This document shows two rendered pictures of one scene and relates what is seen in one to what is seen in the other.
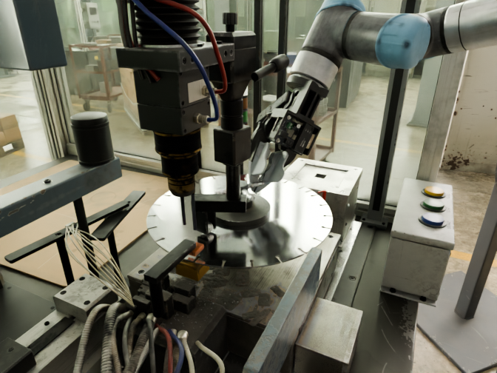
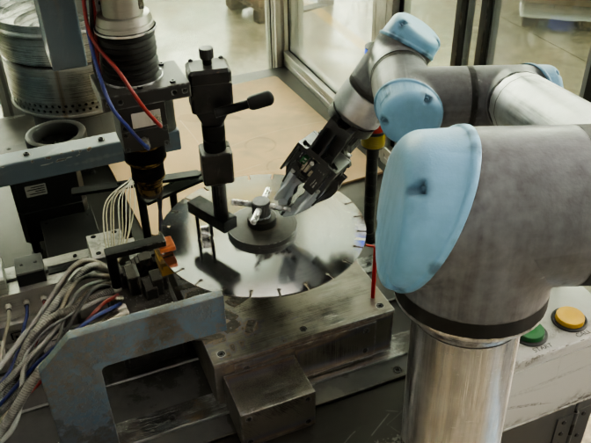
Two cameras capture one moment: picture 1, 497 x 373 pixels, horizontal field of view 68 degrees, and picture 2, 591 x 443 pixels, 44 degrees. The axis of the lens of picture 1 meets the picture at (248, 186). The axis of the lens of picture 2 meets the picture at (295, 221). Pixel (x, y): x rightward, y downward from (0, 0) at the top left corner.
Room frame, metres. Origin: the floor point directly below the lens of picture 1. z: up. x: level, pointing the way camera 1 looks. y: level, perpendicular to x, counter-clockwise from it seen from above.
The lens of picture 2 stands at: (-0.08, -0.66, 1.63)
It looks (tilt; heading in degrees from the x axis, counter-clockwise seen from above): 35 degrees down; 42
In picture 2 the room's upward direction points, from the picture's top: 1 degrees counter-clockwise
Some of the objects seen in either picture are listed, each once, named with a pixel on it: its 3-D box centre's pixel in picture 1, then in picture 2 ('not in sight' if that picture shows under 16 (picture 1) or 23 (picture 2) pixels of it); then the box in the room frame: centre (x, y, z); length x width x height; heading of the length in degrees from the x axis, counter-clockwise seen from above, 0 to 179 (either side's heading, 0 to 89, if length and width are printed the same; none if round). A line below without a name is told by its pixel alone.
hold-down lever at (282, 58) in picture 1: (259, 66); (239, 98); (0.52, -0.02, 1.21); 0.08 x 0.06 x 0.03; 154
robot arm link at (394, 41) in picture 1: (390, 39); (419, 98); (0.62, -0.23, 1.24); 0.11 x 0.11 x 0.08; 42
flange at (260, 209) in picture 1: (239, 204); (262, 221); (0.58, 0.02, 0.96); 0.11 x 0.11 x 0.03
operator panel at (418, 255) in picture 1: (418, 234); (514, 363); (0.70, -0.38, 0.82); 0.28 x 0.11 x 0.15; 154
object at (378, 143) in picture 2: not in sight; (373, 137); (0.89, 0.02, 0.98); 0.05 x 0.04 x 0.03; 64
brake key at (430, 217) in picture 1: (432, 221); not in sight; (0.63, -0.37, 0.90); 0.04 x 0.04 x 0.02
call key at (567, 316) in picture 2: (433, 193); (569, 320); (0.76, -0.43, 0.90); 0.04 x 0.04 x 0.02
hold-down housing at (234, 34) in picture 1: (231, 94); (212, 118); (0.51, 0.02, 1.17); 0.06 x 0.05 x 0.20; 145
